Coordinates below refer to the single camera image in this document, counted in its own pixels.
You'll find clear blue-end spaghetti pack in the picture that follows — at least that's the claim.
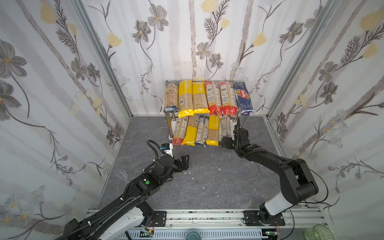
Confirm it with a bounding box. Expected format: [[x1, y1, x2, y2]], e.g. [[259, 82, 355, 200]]
[[195, 115, 209, 147]]

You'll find yellow bottom spaghetti pack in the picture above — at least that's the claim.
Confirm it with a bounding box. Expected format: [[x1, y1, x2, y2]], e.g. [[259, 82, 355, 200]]
[[206, 115, 221, 147]]

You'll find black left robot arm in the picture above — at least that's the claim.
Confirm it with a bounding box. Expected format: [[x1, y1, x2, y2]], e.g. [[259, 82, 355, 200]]
[[57, 154, 190, 240]]

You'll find white two-tier shelf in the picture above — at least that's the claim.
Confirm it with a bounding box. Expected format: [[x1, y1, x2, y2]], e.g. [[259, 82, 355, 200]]
[[163, 80, 251, 145]]

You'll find green glass bowl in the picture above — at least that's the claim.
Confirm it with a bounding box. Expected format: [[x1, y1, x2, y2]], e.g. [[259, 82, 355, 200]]
[[305, 225, 335, 240]]

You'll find yellow-banded whole wheat pack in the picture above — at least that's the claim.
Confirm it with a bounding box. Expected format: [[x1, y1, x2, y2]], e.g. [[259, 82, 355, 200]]
[[178, 80, 194, 119]]

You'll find red banded spaghetti pack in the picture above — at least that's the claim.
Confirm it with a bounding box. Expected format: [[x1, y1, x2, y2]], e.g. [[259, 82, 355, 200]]
[[172, 116, 189, 146]]

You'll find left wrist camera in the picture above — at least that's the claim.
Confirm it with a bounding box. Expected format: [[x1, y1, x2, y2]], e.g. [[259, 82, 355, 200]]
[[161, 143, 173, 157]]

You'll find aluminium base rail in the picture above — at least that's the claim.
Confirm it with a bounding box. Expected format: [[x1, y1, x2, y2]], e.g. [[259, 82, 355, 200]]
[[86, 209, 328, 240]]

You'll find yellow whole wheat spaghetti pack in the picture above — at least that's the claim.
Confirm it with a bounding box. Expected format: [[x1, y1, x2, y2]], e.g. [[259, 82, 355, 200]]
[[182, 115, 199, 146]]

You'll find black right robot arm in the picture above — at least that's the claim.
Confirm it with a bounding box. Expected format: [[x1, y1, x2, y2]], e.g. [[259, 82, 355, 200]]
[[220, 119, 325, 228]]

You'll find red spaghetti pack with label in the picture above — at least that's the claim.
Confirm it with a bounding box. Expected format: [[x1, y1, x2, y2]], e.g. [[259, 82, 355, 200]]
[[205, 81, 223, 118]]

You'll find clear plastic cup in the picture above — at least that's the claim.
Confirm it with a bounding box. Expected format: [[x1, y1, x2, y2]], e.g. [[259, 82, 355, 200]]
[[116, 169, 128, 182]]

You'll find clear spaghetti pack barcode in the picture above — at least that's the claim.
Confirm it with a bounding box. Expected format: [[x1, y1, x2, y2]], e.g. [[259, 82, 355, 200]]
[[221, 116, 233, 139]]

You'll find dark blue clear spaghetti pack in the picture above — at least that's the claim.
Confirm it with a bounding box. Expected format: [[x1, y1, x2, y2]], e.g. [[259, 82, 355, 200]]
[[164, 81, 179, 113]]

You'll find blue Barilla spaghetti pack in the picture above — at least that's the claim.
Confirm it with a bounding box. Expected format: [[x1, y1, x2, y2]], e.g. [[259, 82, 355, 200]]
[[234, 82, 254, 116]]

